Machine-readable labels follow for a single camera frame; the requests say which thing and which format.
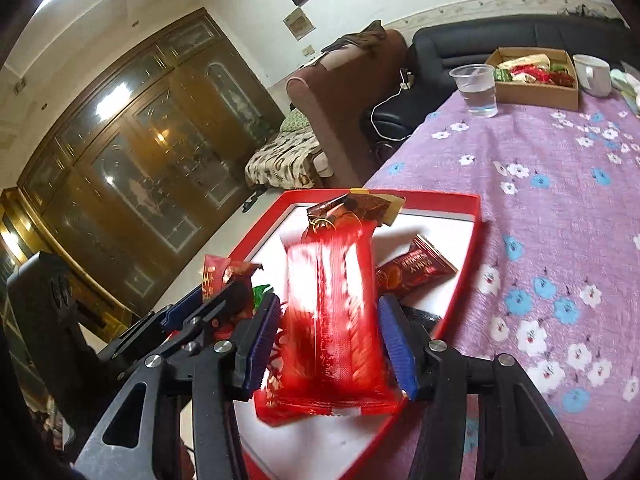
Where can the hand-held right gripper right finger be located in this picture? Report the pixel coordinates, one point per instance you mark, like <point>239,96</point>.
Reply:
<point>398,347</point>

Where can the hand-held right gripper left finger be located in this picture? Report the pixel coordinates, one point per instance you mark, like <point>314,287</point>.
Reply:
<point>261,345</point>

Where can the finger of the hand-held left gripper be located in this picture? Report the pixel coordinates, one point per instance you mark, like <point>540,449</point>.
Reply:
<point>180,307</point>
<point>210,312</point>

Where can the red gold snack packet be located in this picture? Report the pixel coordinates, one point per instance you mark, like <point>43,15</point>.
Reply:
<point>217,272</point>

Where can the green snack packet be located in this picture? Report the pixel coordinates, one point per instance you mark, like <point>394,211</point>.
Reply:
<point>261,294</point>

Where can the large glossy red snack packet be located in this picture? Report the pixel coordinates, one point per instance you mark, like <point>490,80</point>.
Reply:
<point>332,320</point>

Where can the red box with white inside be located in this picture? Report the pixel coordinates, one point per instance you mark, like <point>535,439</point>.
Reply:
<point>310,445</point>

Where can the brown gold snack packet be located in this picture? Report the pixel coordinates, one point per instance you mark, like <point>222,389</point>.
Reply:
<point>360,207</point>

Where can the cardboard box of snacks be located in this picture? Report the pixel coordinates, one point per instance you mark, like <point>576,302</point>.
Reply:
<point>537,95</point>

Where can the wooden glass-door cabinet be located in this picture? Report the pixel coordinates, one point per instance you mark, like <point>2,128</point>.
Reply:
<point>140,160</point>

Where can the brown patterned blanket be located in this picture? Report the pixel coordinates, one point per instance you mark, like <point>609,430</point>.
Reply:
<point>282,157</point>

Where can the green patterned pillow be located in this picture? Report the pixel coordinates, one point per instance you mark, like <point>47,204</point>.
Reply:
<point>295,122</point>

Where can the brown armchair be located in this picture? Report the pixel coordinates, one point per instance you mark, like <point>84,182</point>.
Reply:
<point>340,100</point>

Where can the clear plastic cup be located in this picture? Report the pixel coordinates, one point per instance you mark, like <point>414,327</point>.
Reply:
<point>477,92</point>

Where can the black leather sofa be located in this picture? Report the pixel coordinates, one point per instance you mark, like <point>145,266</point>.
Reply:
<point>450,45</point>

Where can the brown cloth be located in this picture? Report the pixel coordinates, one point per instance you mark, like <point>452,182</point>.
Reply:
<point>360,37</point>

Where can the white mug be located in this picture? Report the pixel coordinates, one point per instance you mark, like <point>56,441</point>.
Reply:
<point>595,77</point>

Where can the dark cloth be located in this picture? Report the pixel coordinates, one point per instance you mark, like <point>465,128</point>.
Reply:
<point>590,11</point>

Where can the small wall picture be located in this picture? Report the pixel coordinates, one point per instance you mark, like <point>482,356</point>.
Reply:
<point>299,22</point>

